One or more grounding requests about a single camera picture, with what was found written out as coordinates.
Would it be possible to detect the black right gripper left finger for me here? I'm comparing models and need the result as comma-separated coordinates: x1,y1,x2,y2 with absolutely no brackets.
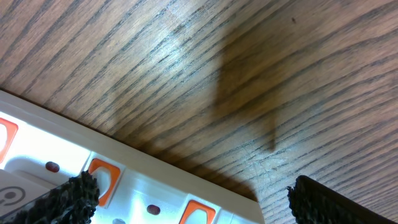
1,171,100,224

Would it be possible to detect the white charger plug adapter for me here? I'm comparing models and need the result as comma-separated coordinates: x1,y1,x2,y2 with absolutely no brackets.
0,170,49,218

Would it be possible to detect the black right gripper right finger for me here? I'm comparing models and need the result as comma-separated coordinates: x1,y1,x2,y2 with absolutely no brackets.
287,175,397,224

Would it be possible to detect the white power strip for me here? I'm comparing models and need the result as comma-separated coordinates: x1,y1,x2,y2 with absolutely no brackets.
1,92,264,223

